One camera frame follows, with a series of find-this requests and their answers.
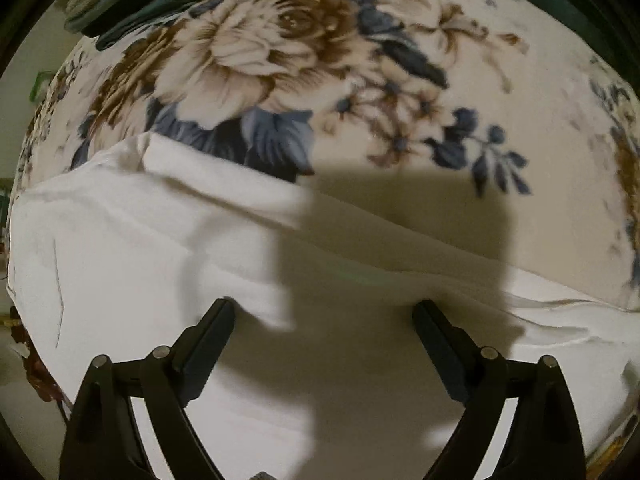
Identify dark green cloth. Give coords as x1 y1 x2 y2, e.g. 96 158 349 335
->
64 0 281 52

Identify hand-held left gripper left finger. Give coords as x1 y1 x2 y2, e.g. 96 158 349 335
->
59 298 236 480

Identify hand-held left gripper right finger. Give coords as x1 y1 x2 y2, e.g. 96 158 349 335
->
411 300 587 480

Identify floral printed blanket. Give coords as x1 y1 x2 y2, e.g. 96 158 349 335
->
10 0 640 480

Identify white pants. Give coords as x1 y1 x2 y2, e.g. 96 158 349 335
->
7 131 640 480

